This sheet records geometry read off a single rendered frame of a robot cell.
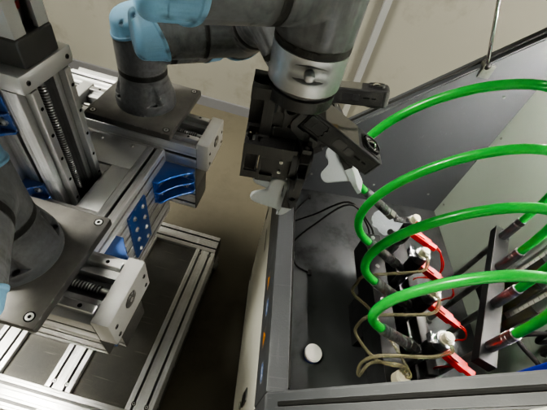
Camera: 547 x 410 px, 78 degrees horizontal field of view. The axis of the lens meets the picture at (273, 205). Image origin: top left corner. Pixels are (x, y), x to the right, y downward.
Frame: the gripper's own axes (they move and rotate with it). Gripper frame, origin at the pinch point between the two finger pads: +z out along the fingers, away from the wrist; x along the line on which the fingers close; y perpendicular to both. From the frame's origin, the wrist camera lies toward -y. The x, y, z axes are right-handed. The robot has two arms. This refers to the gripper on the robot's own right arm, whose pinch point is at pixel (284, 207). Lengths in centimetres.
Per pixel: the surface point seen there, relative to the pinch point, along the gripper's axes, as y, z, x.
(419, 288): -16.9, -3.2, 12.2
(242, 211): 5, 122, -97
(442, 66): -102, 47, -176
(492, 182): -57, 15, -33
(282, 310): -5.2, 26.9, 4.0
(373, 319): -14.7, 6.1, 12.7
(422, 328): -32.4, 22.3, 5.8
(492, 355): -36.9, 12.0, 13.5
